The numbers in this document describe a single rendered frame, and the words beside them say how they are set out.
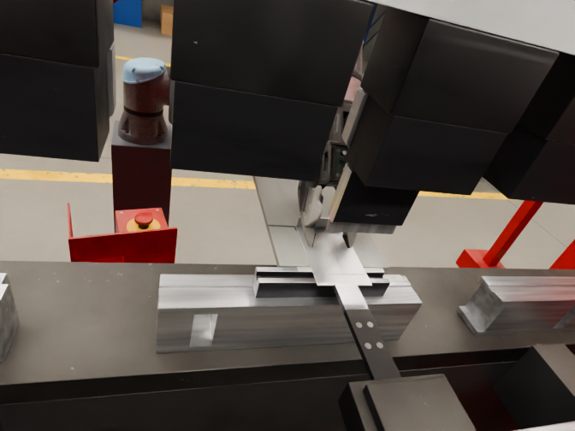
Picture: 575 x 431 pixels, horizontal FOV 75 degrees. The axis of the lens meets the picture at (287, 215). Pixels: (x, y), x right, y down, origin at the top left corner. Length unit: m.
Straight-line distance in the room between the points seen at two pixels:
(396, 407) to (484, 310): 0.42
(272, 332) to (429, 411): 0.24
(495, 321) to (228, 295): 0.48
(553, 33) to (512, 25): 0.05
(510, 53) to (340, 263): 0.33
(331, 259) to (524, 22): 0.36
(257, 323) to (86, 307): 0.25
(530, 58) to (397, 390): 0.34
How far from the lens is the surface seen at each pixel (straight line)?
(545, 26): 0.44
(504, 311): 0.77
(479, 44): 0.40
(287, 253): 0.56
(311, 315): 0.56
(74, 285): 0.67
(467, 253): 2.60
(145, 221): 0.89
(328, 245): 0.60
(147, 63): 1.25
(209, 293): 0.53
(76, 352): 0.59
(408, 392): 0.43
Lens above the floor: 1.36
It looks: 34 degrees down
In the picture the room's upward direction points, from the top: 16 degrees clockwise
